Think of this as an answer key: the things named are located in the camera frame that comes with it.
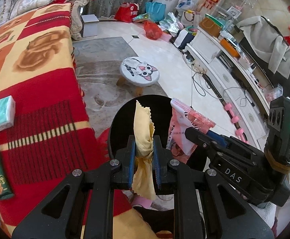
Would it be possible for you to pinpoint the red plastic bag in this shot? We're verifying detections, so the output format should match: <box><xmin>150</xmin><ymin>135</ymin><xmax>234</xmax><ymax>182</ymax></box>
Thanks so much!
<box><xmin>144</xmin><ymin>21</ymin><xmax>163</xmax><ymax>40</ymax></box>

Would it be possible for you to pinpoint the white tote bag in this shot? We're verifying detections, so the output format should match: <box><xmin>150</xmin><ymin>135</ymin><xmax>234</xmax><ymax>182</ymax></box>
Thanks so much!
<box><xmin>180</xmin><ymin>10</ymin><xmax>202</xmax><ymax>26</ymax></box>

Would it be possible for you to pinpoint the black cable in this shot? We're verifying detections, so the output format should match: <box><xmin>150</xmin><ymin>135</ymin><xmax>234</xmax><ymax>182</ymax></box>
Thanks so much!
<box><xmin>191</xmin><ymin>72</ymin><xmax>253</xmax><ymax>107</ymax></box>

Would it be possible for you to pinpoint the printed red orange blanket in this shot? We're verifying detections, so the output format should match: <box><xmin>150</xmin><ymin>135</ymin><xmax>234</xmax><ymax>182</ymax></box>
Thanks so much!
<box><xmin>0</xmin><ymin>2</ymin><xmax>133</xmax><ymax>239</ymax></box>

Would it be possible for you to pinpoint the pink snack packet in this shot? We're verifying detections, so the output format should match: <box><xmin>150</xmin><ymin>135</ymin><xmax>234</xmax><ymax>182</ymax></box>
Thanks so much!
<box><xmin>166</xmin><ymin>98</ymin><xmax>215</xmax><ymax>163</ymax></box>

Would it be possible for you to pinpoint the yellow cloth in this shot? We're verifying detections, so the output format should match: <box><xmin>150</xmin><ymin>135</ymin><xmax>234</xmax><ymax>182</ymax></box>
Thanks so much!
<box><xmin>131</xmin><ymin>100</ymin><xmax>157</xmax><ymax>201</ymax></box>

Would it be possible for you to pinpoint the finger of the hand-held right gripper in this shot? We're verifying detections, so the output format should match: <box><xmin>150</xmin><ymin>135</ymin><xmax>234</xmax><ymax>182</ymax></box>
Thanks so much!
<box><xmin>185</xmin><ymin>126</ymin><xmax>217</xmax><ymax>155</ymax></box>
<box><xmin>207</xmin><ymin>130</ymin><xmax>229</xmax><ymax>146</ymax></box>

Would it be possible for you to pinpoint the teal box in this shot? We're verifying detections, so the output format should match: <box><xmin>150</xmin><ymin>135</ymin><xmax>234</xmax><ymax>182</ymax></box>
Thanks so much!
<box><xmin>206</xmin><ymin>14</ymin><xmax>229</xmax><ymax>28</ymax></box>

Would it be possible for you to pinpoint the grey floor rug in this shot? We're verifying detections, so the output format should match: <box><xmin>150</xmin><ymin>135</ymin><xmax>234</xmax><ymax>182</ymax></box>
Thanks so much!
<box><xmin>72</xmin><ymin>37</ymin><xmax>175</xmax><ymax>140</ymax></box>

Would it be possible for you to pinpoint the grey cardboard box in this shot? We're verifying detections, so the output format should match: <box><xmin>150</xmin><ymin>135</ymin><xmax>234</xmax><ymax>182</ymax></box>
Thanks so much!
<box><xmin>81</xmin><ymin>14</ymin><xmax>99</xmax><ymax>38</ymax></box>

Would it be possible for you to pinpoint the navy white bag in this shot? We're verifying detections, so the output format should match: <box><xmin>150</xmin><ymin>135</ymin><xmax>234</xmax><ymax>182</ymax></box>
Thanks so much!
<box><xmin>173</xmin><ymin>28</ymin><xmax>196</xmax><ymax>50</ymax></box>

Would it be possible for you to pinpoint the framed photo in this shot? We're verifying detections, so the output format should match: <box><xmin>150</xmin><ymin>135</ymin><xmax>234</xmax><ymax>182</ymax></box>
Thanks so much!
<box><xmin>226</xmin><ymin>6</ymin><xmax>242</xmax><ymax>18</ymax></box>

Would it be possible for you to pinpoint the shiny green foil bag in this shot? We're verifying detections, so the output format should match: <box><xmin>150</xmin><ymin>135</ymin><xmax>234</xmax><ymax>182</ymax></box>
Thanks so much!
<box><xmin>132</xmin><ymin>14</ymin><xmax>150</xmax><ymax>23</ymax></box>

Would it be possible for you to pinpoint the teal shopping bag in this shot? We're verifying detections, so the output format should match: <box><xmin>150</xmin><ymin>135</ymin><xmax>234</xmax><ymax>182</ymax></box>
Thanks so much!
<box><xmin>145</xmin><ymin>2</ymin><xmax>166</xmax><ymax>22</ymax></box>

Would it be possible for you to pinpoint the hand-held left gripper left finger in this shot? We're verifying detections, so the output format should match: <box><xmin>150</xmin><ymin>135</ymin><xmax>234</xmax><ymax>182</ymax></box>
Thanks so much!
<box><xmin>12</xmin><ymin>134</ymin><xmax>136</xmax><ymax>239</ymax></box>

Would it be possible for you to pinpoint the bag of pink sweets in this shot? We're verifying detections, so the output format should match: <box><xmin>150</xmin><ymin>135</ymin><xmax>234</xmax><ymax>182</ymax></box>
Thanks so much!
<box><xmin>266</xmin><ymin>85</ymin><xmax>283</xmax><ymax>102</ymax></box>

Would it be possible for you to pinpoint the grey coat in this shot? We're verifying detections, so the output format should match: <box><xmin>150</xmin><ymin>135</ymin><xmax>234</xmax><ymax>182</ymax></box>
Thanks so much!
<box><xmin>237</xmin><ymin>16</ymin><xmax>290</xmax><ymax>80</ymax></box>

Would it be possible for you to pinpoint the orange box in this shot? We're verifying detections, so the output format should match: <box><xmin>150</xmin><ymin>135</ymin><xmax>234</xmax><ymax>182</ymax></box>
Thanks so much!
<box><xmin>220</xmin><ymin>38</ymin><xmax>241</xmax><ymax>58</ymax></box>

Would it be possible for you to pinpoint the silver foil bag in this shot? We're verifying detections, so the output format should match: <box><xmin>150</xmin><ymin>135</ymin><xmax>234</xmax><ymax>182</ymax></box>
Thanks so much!
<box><xmin>159</xmin><ymin>12</ymin><xmax>181</xmax><ymax>34</ymax></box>

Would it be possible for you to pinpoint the black trash bin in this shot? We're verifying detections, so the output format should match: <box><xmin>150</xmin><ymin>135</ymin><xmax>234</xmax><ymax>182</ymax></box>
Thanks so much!
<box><xmin>108</xmin><ymin>94</ymin><xmax>210</xmax><ymax>196</ymax></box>

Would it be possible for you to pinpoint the brown gift bag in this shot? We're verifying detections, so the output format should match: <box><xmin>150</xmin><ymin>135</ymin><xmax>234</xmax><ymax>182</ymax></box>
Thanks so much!
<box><xmin>199</xmin><ymin>17</ymin><xmax>221</xmax><ymax>37</ymax></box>

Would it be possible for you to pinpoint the cat print round stool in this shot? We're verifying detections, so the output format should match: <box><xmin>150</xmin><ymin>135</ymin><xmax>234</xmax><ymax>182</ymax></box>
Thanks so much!
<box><xmin>116</xmin><ymin>57</ymin><xmax>159</xmax><ymax>96</ymax></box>

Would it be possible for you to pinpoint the white blue plastic bag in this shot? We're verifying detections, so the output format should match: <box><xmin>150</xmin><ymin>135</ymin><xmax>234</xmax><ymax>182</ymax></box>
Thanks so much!
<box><xmin>175</xmin><ymin>0</ymin><xmax>195</xmax><ymax>12</ymax></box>

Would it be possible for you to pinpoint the pink dumbbell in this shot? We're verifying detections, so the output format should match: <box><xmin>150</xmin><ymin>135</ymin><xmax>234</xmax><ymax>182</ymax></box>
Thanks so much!
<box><xmin>224</xmin><ymin>103</ymin><xmax>248</xmax><ymax>143</ymax></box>

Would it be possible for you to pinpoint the white power strip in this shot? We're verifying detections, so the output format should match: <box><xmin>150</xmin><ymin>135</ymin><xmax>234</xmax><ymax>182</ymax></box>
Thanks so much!
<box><xmin>190</xmin><ymin>62</ymin><xmax>206</xmax><ymax>74</ymax></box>

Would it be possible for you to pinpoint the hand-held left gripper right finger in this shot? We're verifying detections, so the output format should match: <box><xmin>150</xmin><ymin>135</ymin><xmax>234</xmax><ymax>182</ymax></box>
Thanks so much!
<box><xmin>153</xmin><ymin>135</ymin><xmax>280</xmax><ymax>239</ymax></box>

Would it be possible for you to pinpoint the red shopping bag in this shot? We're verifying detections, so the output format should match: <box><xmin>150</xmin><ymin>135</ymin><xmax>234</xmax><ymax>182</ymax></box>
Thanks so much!
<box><xmin>114</xmin><ymin>2</ymin><xmax>140</xmax><ymax>23</ymax></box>

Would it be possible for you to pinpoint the white television cabinet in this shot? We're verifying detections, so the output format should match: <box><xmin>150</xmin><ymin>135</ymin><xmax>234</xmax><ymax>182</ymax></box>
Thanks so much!
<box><xmin>186</xmin><ymin>26</ymin><xmax>270</xmax><ymax>150</ymax></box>

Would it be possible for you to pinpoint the grey upholstered sofa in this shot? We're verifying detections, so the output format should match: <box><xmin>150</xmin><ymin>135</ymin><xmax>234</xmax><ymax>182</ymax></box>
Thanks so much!
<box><xmin>65</xmin><ymin>0</ymin><xmax>96</xmax><ymax>41</ymax></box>

